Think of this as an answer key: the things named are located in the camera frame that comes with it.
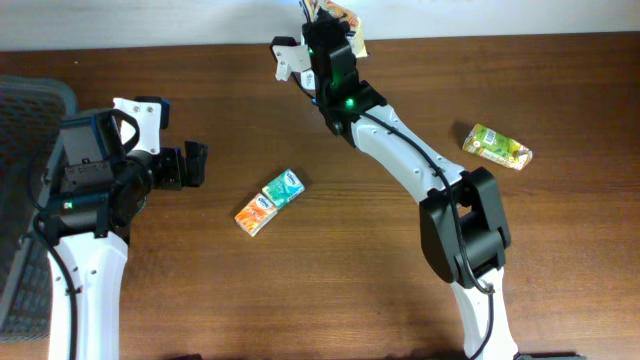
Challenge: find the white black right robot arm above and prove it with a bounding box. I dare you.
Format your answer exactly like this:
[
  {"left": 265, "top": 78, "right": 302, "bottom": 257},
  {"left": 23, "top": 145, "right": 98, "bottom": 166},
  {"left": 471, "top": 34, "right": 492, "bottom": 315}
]
[{"left": 302, "top": 10, "right": 520, "bottom": 359}]

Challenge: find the yellow snack bag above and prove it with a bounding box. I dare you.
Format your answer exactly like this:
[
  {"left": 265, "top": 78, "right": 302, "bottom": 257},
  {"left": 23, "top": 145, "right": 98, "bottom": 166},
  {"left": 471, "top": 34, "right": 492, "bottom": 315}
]
[{"left": 300, "top": 0, "right": 369, "bottom": 58}]

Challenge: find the grey plastic mesh basket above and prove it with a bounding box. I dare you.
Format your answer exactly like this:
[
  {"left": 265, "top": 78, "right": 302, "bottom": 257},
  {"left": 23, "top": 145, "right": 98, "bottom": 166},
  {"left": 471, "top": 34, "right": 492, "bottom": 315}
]
[{"left": 1, "top": 75, "right": 78, "bottom": 343}]

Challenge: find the teal Kleenex tissue pack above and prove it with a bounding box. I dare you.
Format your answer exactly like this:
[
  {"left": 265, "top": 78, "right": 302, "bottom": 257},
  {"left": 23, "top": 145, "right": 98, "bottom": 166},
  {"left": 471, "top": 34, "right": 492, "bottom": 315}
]
[{"left": 262, "top": 169, "right": 305, "bottom": 210}]

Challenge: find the green tea drink carton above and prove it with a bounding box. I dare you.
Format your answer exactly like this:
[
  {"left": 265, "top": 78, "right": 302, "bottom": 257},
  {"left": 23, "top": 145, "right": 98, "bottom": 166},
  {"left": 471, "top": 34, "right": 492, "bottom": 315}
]
[{"left": 462, "top": 124, "right": 533, "bottom": 171}]

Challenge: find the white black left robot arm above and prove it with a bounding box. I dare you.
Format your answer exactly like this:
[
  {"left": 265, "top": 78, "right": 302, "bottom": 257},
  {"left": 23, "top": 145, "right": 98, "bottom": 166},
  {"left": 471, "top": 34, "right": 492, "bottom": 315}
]
[{"left": 32, "top": 108, "right": 208, "bottom": 359}]

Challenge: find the orange Kleenex tissue pack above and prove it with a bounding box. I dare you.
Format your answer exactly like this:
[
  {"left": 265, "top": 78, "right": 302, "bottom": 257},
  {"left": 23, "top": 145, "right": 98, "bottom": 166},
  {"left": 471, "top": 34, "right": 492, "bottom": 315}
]
[{"left": 234, "top": 193, "right": 278, "bottom": 237}]

